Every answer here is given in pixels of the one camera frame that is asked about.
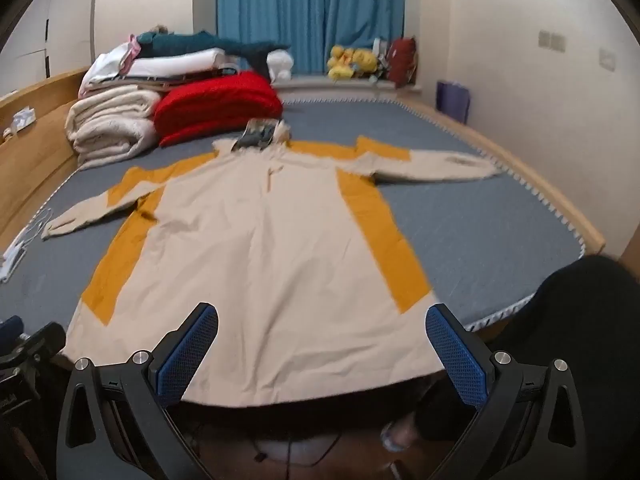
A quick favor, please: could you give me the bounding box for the wooden bed frame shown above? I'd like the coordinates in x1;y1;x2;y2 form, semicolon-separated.
0;67;607;346

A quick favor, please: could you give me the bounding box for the person's black clothing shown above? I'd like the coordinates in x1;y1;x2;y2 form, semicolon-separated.
415;255;640;480

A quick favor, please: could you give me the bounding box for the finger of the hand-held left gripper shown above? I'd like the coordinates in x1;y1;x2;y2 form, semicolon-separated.
20;322;67;366
0;315;25;348

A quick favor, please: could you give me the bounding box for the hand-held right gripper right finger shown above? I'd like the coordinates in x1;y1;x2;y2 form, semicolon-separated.
425;302;588;480

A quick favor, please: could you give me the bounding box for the tissue pack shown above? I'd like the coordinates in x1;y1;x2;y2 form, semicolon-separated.
7;107;37;136

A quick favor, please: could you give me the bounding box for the teal shark plush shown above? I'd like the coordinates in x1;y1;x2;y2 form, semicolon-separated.
136;30;292;73

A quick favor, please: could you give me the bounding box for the white plush toy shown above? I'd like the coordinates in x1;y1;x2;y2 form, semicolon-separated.
266;50;295;82

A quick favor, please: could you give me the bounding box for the cream fleece folded blanket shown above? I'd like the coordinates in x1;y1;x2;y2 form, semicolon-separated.
66;84;161;168

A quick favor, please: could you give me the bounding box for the dark patterned folded blanket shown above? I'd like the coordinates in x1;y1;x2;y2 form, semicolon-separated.
117;65;241;93

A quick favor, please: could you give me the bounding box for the person's foot in slipper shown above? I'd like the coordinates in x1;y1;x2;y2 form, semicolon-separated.
380;412;426;453

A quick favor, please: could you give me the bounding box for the dark red cushion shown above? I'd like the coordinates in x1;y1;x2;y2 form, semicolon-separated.
386;36;418;86

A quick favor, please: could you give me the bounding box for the red folded blanket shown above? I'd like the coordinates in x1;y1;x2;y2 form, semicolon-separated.
152;71;285;148

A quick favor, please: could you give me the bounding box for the yellow plush toy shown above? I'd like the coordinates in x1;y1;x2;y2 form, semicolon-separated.
327;45;358;81
350;49;379;78

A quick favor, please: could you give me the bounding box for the grey quilted mattress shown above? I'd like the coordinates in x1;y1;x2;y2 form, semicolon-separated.
0;97;586;331

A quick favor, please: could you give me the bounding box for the black floor cable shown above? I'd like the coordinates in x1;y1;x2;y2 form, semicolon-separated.
252;432;346;463

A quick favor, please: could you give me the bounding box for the white wardrobe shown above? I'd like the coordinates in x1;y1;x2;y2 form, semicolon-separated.
0;0;98;93

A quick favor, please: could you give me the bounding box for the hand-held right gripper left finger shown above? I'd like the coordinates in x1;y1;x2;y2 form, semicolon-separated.
56;302;220;480

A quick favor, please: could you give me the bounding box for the purple bag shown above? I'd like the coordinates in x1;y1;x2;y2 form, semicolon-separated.
436;80;471;125

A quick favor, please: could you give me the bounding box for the beige and orange jacket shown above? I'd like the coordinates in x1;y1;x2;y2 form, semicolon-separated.
40;119;503;406

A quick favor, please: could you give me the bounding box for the blue curtain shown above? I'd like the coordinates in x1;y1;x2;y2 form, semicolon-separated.
216;0;406;73

